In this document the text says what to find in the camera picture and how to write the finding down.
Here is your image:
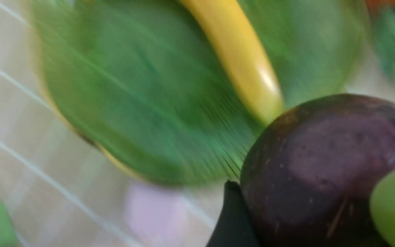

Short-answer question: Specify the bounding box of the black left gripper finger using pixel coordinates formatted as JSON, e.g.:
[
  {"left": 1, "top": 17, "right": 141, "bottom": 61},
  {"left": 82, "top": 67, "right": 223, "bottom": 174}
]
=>
[{"left": 207, "top": 181, "right": 260, "bottom": 247}]

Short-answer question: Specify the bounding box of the dark purple mangosteen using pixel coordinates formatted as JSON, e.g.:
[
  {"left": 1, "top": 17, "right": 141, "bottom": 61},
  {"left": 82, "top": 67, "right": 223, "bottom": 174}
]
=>
[{"left": 240, "top": 94, "right": 395, "bottom": 247}]

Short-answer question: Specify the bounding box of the yellow banana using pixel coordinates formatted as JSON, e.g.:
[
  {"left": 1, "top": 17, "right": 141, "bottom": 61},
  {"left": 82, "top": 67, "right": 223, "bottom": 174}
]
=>
[{"left": 180, "top": 0, "right": 284, "bottom": 125}]

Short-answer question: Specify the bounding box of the pink foam cube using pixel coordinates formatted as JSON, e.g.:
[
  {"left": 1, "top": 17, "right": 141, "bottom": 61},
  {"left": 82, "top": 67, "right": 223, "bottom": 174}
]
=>
[{"left": 124, "top": 182, "right": 186, "bottom": 247}]

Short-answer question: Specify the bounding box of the green glass leaf plate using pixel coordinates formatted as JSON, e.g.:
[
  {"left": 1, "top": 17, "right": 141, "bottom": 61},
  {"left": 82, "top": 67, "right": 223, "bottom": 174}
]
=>
[{"left": 26, "top": 0, "right": 367, "bottom": 186}]

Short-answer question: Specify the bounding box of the beige checked tablecloth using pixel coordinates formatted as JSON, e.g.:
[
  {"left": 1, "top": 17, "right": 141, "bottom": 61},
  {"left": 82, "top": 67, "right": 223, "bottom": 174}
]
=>
[{"left": 0, "top": 0, "right": 395, "bottom": 247}]

